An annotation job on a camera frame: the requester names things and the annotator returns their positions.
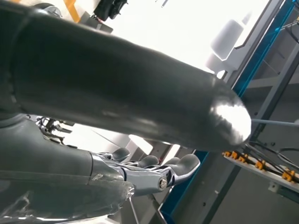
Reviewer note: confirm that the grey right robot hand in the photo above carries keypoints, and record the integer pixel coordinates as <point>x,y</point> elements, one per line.
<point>116,86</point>

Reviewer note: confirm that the large yellow tape outline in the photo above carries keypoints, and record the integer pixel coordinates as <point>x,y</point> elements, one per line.
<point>71,10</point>

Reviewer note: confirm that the blue trimmed ceiling fixture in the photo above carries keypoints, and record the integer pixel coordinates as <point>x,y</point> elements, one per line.
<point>177,198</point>

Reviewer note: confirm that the white rounded ceiling lamp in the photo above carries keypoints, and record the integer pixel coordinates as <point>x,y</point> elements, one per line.
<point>227,40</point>

